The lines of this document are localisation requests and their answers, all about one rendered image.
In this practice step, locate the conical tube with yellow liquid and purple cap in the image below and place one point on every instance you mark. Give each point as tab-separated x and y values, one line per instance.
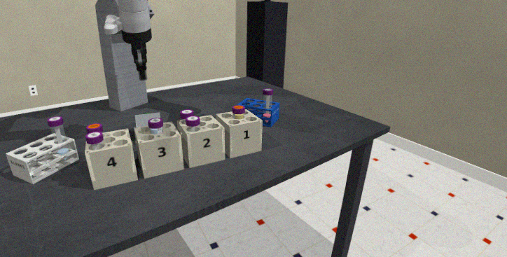
238	111

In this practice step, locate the blue tube rack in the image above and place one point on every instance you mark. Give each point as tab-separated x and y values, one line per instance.
274	111

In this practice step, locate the cream tube adapter block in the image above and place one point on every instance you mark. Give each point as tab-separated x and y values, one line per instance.
205	146
112	165
242	136
159	153

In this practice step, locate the white tube rack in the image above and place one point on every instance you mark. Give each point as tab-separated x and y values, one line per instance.
40	168

